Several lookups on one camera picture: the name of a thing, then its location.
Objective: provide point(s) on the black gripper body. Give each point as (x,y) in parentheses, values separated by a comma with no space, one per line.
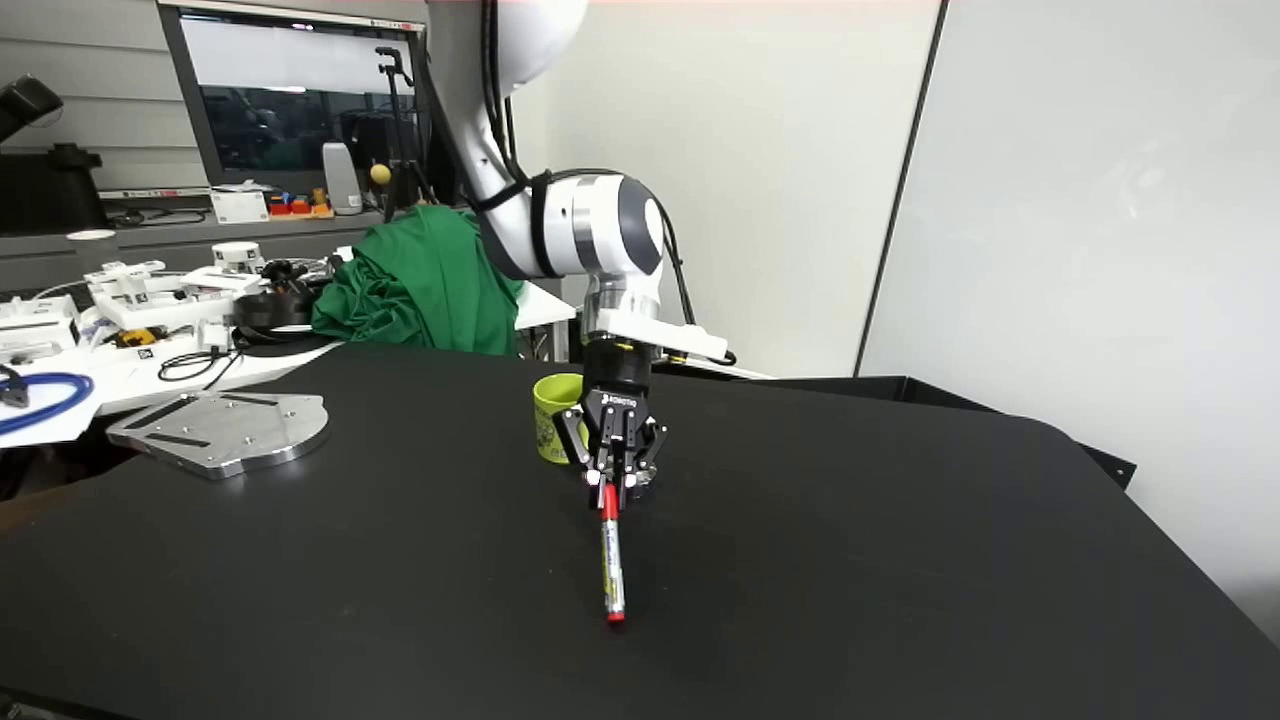
(616,384)

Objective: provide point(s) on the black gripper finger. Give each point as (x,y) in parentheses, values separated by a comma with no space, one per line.
(583,442)
(645,460)

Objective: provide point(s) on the red and white marker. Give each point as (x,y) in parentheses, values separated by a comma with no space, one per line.
(612,554)

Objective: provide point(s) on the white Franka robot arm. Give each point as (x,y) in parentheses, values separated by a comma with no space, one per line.
(562,184)

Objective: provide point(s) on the yellow-green mug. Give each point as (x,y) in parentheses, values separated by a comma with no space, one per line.
(552,418)

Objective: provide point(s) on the white side table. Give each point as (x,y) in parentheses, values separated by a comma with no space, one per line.
(541,311)

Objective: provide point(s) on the green cloth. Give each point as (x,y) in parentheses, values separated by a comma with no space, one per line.
(420,284)

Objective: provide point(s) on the yellow ball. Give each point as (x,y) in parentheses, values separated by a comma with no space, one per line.
(380,174)

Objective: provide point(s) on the black tripod stand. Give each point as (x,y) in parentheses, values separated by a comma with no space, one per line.
(402,132)

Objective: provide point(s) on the grey speaker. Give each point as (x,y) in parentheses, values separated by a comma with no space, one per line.
(340,178)

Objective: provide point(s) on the grey metal mounting plate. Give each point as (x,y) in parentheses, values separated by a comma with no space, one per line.
(225,428)

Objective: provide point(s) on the orange small items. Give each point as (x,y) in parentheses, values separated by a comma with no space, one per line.
(301,204)

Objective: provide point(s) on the white small box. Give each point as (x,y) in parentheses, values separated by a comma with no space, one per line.
(241,201)

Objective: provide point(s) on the computer monitor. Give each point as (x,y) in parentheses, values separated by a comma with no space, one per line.
(301,95)

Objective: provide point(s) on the white mechanical parts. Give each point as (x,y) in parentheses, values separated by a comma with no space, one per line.
(135,303)

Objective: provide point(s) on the grey shelf desk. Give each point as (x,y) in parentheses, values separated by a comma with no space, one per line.
(135,244)

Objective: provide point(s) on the black bag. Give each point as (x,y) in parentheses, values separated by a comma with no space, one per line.
(45,184)

